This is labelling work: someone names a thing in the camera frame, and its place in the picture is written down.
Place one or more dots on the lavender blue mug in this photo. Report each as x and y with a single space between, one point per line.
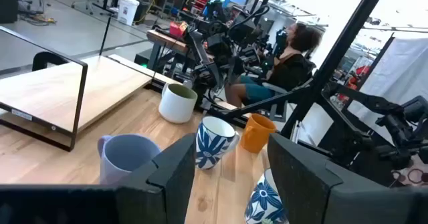
123 157

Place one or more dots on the person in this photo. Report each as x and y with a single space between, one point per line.
291 70

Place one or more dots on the white plastic bin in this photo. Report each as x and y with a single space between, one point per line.
127 10

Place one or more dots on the blue floral white mug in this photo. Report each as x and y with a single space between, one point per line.
264 200
210 147

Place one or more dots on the wooden background desk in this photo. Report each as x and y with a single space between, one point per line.
164 38

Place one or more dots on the black chair back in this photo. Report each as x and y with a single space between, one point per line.
38 59

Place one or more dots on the white hanging cloth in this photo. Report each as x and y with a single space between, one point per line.
401 70

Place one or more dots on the red box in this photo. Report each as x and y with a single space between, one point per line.
177 29

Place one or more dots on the white mug green interior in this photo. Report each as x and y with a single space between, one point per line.
177 107

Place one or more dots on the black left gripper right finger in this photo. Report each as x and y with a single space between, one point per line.
301 184

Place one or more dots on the black box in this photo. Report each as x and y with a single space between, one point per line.
8 1

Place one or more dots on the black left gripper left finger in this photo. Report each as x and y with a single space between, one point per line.
174 170

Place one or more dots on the orange mug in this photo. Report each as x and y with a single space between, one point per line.
255 135

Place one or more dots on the wooden shelf black frame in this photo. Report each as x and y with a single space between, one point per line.
67 90

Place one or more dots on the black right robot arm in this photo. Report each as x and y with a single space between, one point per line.
368 102

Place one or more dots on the black background robot rig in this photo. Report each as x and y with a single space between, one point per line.
217 47

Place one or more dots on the grey office chair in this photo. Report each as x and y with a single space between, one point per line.
275 89

